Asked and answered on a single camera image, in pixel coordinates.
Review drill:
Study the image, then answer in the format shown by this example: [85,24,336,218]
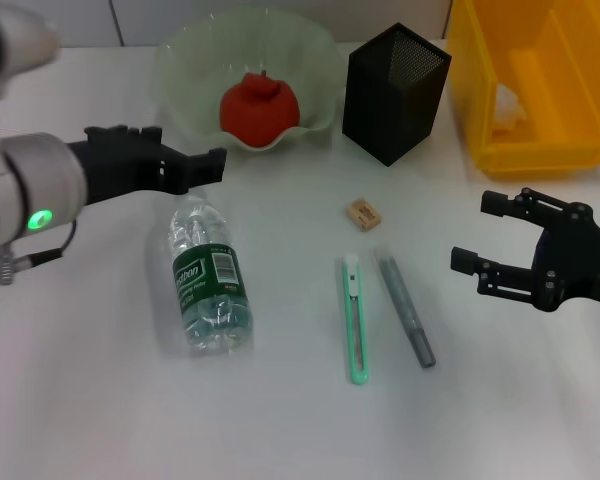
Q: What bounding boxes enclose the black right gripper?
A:
[449,187,600,314]

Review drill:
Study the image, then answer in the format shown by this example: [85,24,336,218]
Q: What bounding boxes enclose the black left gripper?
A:
[66,124,229,207]

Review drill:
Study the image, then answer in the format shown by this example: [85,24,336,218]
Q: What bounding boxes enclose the clear water bottle green label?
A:
[168,189,256,357]

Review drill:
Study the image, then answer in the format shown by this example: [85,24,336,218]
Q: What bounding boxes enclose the grey marker pen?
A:
[370,243,439,371]

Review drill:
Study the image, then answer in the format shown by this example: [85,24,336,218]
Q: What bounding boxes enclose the white paper ball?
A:
[492,82,529,135]

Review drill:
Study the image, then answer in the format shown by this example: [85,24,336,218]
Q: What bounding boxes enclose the tan eraser block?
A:
[345,198,384,234]

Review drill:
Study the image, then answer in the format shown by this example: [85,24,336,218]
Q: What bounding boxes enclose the green utility knife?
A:
[335,253,371,386]

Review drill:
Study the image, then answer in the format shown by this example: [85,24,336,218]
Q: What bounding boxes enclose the green glass fruit bowl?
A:
[152,5,345,151]

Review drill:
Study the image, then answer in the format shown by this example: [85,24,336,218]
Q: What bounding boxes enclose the black mesh pen holder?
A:
[342,22,453,167]

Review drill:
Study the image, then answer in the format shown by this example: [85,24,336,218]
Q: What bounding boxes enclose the yellow plastic bin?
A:
[444,0,600,180]

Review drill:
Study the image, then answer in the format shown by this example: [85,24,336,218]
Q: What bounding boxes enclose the left wrist cable with plugs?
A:
[0,219,79,286]

